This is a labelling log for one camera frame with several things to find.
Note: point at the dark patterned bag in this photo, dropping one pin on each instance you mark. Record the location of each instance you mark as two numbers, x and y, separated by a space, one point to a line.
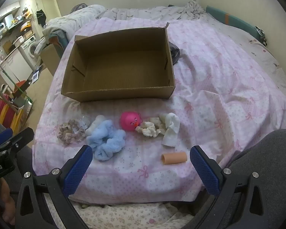
78 7

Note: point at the plain cardboard carton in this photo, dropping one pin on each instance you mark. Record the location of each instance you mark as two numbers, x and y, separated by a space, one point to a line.
50 59

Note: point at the dark striped cloth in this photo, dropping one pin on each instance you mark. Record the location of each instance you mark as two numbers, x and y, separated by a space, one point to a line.
174 51

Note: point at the black patterned object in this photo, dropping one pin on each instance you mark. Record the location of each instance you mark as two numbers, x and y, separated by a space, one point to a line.
261 35

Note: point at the orange box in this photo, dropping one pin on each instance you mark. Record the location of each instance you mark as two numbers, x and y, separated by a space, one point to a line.
25 26

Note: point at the pink rubber duck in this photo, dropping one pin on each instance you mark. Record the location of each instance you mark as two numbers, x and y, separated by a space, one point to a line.
130 121

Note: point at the light blue fluffy scrunchie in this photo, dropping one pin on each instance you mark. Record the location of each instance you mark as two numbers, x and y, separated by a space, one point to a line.
106 139

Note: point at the pink bow-print blanket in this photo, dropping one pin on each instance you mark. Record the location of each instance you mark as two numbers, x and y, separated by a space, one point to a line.
216 88

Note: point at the black hanging bag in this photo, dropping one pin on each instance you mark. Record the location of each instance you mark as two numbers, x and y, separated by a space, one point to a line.
41 16

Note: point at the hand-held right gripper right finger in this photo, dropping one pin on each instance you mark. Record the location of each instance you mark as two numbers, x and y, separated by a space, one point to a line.
205 169

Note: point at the person's left hand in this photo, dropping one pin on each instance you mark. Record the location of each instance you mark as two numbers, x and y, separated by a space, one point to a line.
3 202

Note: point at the teal headboard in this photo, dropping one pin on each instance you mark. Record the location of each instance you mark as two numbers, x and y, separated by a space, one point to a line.
238 22

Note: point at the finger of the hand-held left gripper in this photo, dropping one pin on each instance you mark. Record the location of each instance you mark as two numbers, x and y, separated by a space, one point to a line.
1 136
21 137

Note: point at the brown floral scrunchie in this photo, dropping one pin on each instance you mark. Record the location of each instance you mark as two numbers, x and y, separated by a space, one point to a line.
70 133

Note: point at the cream scrunchie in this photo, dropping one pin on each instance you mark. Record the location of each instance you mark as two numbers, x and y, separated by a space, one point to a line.
150 127

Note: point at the clear plastic packet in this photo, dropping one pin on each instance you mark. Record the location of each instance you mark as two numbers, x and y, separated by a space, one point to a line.
84 121

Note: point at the white fluffy scrunchie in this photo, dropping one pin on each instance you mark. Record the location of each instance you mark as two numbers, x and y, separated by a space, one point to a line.
95 124

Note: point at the red suitcase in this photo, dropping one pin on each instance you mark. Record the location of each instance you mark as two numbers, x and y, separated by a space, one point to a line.
3 109

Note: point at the white washing machine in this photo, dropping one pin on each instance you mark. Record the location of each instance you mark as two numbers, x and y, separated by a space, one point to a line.
28 50

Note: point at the brown cardboard box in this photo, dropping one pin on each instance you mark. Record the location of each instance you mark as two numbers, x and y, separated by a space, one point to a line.
124 64

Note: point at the grey-white printed duvet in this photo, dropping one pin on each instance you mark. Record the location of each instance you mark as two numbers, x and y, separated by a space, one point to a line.
145 12

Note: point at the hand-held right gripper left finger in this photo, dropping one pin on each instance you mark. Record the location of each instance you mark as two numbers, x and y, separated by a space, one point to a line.
77 169

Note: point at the floral bed sheet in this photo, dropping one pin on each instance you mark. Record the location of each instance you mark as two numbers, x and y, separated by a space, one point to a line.
124 216

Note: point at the white sock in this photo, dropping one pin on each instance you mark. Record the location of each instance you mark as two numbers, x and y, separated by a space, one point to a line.
171 128

